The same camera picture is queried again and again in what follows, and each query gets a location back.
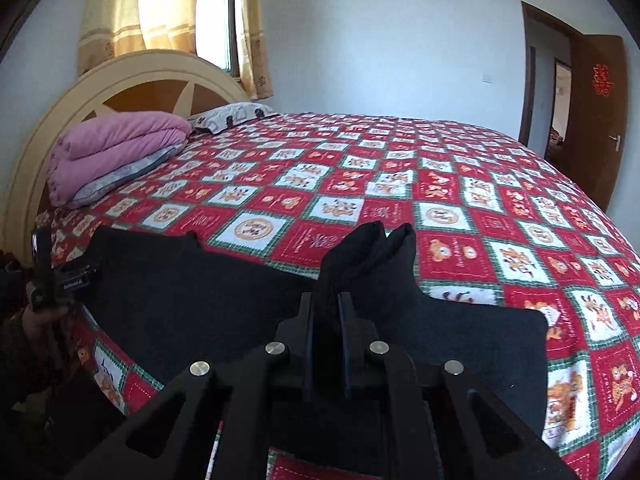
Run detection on cream wooden headboard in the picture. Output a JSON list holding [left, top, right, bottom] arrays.
[[2, 50, 251, 261]]

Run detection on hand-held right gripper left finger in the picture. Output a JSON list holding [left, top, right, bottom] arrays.
[[65, 292, 321, 480]]

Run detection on bed with red patchwork sheet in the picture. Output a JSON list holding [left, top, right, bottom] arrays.
[[32, 112, 640, 480]]

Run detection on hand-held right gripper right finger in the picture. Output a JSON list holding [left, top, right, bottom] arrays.
[[337, 292, 581, 480]]

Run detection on pink folded quilt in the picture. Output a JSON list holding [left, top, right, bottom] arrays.
[[46, 111, 192, 208]]

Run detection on black pants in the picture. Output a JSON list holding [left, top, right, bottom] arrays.
[[80, 221, 551, 441]]

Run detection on brown door frame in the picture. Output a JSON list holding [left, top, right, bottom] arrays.
[[517, 1, 583, 147]]

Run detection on wide yellow curtain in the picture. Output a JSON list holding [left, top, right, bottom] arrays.
[[77, 0, 201, 75]]

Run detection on narrow yellow curtain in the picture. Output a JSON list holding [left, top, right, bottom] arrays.
[[235, 0, 274, 101]]

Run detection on grey-blue patterned pillow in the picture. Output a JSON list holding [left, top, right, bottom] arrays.
[[65, 145, 187, 211]]

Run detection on brown wooden door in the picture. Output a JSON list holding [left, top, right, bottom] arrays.
[[566, 34, 628, 213]]

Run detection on white patterned pillow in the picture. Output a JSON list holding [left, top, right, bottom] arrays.
[[186, 102, 277, 136]]

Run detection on person's left hand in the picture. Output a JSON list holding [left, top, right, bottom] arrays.
[[22, 305, 71, 356]]

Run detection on window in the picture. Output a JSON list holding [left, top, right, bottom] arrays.
[[195, 0, 241, 78]]

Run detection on red paper door decoration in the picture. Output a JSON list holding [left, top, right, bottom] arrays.
[[591, 63, 613, 96]]

